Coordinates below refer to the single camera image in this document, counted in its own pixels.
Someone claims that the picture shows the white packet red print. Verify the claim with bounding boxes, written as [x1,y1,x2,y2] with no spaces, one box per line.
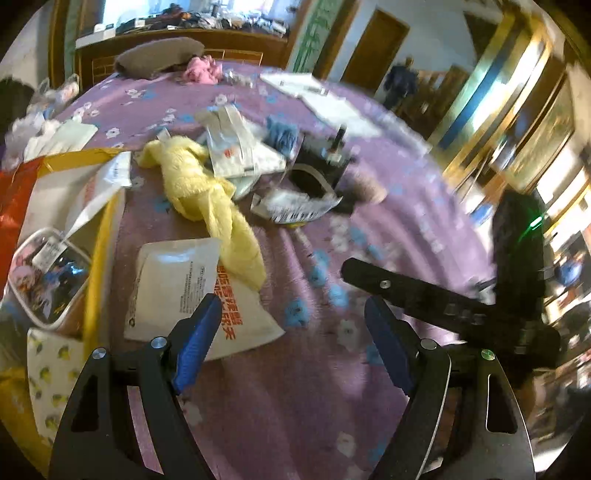
[64,151,132,238]

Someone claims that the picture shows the white medicine packet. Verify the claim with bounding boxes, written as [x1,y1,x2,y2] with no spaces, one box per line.
[250,164,342,226]

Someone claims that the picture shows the yellow plush towel toy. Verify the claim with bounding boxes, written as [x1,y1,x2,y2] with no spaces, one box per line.
[137,136,266,291]

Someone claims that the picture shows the large white pouch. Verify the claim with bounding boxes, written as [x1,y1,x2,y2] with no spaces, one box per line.
[124,238,221,342]

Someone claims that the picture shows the white gloves pile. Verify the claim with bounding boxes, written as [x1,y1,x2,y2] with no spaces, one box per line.
[5,115,98,162]

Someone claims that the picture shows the black bag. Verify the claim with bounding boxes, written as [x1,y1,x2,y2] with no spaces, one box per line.
[0,76,34,144]

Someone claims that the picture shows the wooden cabinet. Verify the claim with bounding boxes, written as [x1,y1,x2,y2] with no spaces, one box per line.
[48,1,311,90]

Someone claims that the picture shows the white paper sheets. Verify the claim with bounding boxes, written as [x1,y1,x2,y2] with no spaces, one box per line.
[259,72,381,138]

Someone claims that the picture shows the clear box of figurines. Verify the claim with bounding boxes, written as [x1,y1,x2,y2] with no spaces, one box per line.
[8,227,91,333]

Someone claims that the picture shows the pink fuzzy plush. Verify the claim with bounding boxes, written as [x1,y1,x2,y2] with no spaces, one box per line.
[348,170,388,204]

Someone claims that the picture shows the white lemon print cloth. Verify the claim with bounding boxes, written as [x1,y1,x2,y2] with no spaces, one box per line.
[26,328,85,445]

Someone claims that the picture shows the red foil snack pouch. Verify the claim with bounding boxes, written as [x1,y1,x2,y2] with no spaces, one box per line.
[0,157,44,292]

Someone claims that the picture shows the black motor block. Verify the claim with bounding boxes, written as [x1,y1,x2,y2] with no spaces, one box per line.
[290,126,356,198]

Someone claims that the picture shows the tall white paper bag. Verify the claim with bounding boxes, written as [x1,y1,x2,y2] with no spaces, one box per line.
[194,104,287,178]

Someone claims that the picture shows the purple floral tablecloth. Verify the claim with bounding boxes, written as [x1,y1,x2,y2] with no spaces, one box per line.
[61,63,493,479]

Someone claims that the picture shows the clear plastic bag toy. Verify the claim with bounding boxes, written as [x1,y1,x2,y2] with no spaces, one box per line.
[26,74,80,120]

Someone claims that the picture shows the yellow rimmed white tray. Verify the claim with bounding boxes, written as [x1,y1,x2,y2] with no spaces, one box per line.
[1,148,125,479]

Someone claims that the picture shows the pink fluffy cloth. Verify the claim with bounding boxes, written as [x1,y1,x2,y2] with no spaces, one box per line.
[182,55,223,85]

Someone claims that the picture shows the white pouch red text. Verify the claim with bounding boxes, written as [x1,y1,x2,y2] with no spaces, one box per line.
[205,264,284,361]

